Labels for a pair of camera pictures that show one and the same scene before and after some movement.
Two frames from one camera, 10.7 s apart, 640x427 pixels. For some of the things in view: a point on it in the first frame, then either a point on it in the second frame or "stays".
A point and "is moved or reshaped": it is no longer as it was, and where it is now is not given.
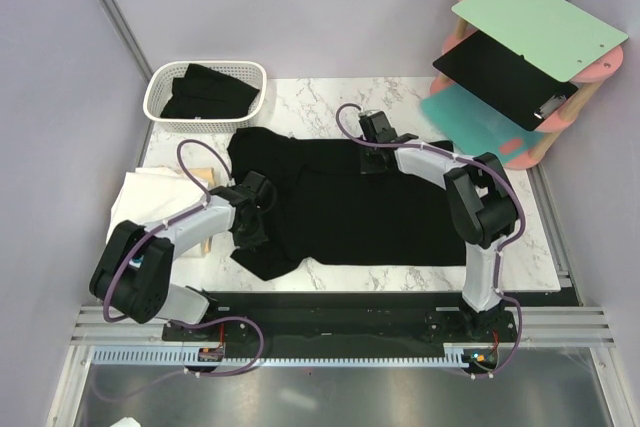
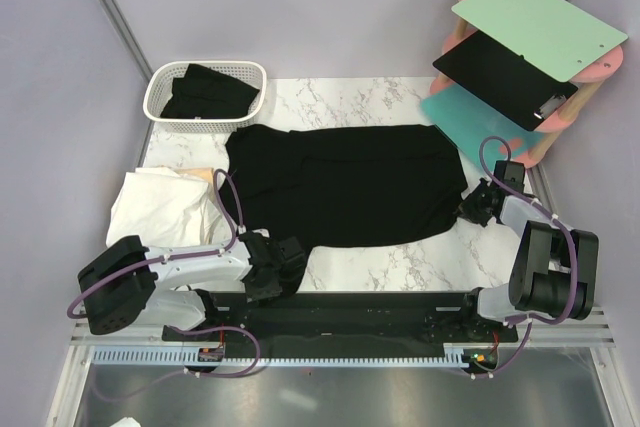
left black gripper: x=253 y=241 to x=269 y=291
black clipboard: x=515 y=84 stays
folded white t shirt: x=149 y=195 stays
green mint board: x=546 y=30 stays
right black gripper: x=367 y=167 to x=466 y=209
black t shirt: x=327 y=211 is moved or reshaped
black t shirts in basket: x=206 y=94 stays
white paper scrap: x=127 y=422 stays
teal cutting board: x=479 y=128 stays
